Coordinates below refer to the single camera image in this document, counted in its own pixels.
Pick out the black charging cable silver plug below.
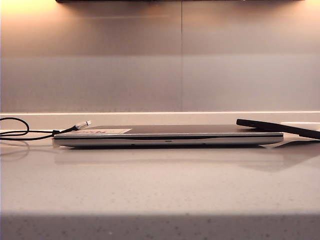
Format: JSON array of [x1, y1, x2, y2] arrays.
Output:
[[0, 117, 93, 138]]

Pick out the black smartphone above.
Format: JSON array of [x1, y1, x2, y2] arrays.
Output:
[[235, 118, 320, 140]]

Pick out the silver closed laptop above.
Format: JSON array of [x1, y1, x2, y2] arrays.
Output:
[[51, 124, 285, 149]]

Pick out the pink white laptop sticker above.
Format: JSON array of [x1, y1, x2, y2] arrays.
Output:
[[74, 128, 133, 136]]

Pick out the small white dish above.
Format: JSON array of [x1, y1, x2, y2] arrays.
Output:
[[280, 121, 318, 130]]

